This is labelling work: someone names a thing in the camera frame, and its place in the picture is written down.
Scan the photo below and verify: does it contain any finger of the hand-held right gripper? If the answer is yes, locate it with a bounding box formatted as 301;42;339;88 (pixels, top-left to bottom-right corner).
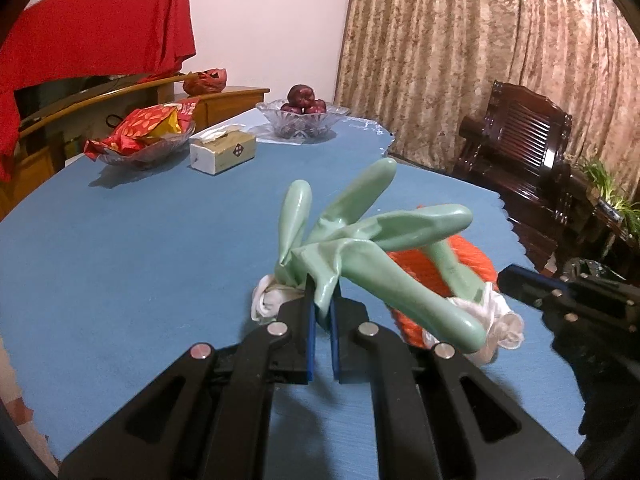
497;264;571;312

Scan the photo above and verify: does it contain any black television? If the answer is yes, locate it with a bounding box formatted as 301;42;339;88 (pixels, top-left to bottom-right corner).
14;74;153;122

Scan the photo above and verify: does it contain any dark wooden side table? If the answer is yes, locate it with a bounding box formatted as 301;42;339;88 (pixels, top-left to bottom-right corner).
564;180;640;272

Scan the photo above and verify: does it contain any glass snack bowl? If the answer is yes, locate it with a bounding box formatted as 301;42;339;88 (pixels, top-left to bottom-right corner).
97;120;196;169

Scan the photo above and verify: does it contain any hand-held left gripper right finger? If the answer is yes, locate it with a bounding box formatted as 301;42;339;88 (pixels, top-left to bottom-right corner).
330;285;585;480

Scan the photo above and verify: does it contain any beige patterned curtain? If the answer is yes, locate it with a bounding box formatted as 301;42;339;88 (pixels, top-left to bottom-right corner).
334;0;640;202

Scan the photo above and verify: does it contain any orange mesh net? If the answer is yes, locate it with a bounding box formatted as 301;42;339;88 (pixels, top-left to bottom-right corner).
386;205;501;349

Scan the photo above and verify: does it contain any glass fruit bowl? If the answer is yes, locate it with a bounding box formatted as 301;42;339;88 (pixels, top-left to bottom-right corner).
256;100;346;140

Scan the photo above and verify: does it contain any dark wooden armchair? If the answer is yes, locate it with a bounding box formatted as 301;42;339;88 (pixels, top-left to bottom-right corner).
452;80;574;272

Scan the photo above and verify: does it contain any white plastic bag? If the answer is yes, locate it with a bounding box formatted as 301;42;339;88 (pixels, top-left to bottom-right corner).
250;275;304;324
422;282;526;367

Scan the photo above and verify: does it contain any yellow snack packet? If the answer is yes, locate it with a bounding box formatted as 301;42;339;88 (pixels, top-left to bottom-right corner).
149;110;182;137

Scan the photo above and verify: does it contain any green rubber glove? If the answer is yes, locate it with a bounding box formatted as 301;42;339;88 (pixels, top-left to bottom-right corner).
274;157;487;354

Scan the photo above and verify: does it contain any red snack packet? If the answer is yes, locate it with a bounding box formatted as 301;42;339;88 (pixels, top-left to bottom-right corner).
83;99;201;161

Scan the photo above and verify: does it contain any wooden cabinet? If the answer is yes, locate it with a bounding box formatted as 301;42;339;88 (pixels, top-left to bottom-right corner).
0;74;271;222

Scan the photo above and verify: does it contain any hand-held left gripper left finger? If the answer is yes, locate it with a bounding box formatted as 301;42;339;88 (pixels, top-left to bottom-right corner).
59;277;318;480

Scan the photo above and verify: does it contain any tissue box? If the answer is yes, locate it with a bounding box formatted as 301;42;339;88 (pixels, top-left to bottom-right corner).
189;126;258;176

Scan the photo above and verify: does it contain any red patterned bag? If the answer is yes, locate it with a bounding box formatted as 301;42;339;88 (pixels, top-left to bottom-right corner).
182;68;229;96

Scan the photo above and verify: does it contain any red cloth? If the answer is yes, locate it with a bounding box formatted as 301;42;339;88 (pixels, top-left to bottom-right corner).
0;0;197;182

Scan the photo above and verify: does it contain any green potted plant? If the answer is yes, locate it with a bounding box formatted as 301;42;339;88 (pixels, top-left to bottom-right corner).
575;157;640;239

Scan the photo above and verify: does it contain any blue white plant pot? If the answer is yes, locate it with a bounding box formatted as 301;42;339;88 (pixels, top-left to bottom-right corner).
597;196;624;221

